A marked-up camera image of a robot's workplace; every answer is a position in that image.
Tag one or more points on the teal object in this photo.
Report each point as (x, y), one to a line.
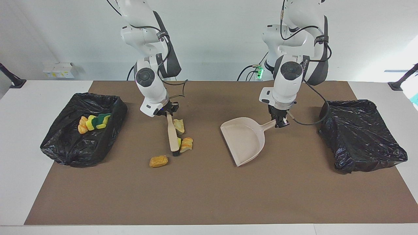
(415, 99)

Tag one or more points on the white wall box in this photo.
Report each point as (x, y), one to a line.
(58, 70)

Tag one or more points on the beige hand brush black bristles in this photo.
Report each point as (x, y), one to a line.
(172, 137)

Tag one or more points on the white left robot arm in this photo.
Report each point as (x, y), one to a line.
(290, 78)

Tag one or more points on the beige plastic dustpan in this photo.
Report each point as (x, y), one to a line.
(245, 140)

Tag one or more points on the pale striped croissant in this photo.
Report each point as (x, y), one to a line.
(82, 125)

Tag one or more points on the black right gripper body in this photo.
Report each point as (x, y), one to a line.
(166, 107)

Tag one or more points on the brown table mat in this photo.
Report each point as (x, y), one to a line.
(209, 199)

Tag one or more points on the small yellow sponge piece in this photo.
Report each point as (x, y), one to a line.
(179, 142)

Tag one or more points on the black camera stand clamp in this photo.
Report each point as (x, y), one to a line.
(400, 83)
(13, 80)

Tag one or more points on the black bag lined bin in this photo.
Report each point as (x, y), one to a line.
(359, 137)
(81, 147)

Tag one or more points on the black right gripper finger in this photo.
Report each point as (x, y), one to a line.
(173, 111)
(163, 113)

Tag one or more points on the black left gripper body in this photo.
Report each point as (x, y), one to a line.
(277, 112)

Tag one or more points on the striped orange croissant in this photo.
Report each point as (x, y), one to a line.
(186, 144)

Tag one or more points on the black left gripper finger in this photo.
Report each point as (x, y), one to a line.
(278, 123)
(286, 122)

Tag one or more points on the brown bread roll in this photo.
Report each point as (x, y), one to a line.
(158, 161)

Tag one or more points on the yellow green sponge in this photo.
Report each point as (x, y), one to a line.
(102, 120)
(90, 123)

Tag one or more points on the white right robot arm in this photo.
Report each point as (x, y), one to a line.
(150, 85)

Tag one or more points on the pale toast bread piece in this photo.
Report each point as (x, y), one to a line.
(179, 125)

